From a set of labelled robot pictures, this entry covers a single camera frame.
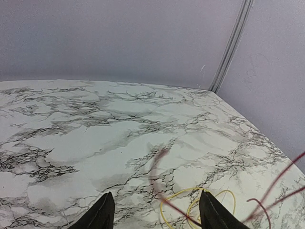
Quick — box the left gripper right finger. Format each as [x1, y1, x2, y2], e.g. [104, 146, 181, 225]
[199, 191, 249, 229]

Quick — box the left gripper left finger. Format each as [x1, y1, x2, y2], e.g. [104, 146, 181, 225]
[68, 192, 115, 229]

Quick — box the red wire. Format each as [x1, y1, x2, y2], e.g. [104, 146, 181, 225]
[147, 146, 305, 227]

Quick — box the right aluminium corner post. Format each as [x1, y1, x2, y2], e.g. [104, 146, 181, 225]
[208, 0, 254, 94]

